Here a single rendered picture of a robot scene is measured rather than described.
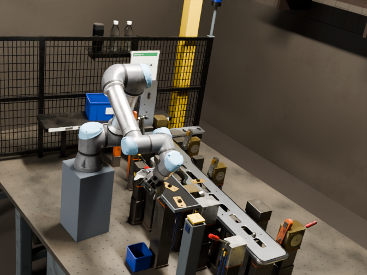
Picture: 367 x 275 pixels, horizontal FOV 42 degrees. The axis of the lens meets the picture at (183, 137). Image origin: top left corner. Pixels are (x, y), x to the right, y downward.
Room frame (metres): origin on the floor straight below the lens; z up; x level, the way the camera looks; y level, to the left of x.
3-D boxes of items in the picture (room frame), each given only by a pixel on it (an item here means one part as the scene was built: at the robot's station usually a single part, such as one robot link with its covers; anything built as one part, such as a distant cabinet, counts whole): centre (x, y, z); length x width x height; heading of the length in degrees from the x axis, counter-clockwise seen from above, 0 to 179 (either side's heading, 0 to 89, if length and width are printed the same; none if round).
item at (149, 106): (2.99, 0.27, 1.17); 0.12 x 0.01 x 0.34; 124
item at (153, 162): (2.35, 0.11, 0.94); 0.18 x 0.13 x 0.49; 34
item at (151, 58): (3.28, 0.36, 1.30); 0.23 x 0.02 x 0.31; 124
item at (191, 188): (2.15, -0.06, 0.89); 0.12 x 0.08 x 0.38; 124
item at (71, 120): (3.02, 0.54, 1.01); 0.90 x 0.22 x 0.03; 124
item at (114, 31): (3.25, 0.58, 1.53); 0.07 x 0.07 x 0.20
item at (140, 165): (2.32, 0.22, 0.89); 0.09 x 0.08 x 0.38; 124
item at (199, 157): (2.70, -0.12, 0.84); 0.10 x 0.05 x 0.29; 124
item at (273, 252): (2.37, -0.14, 1.00); 1.38 x 0.22 x 0.02; 34
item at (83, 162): (2.19, 0.47, 1.15); 0.15 x 0.15 x 0.10
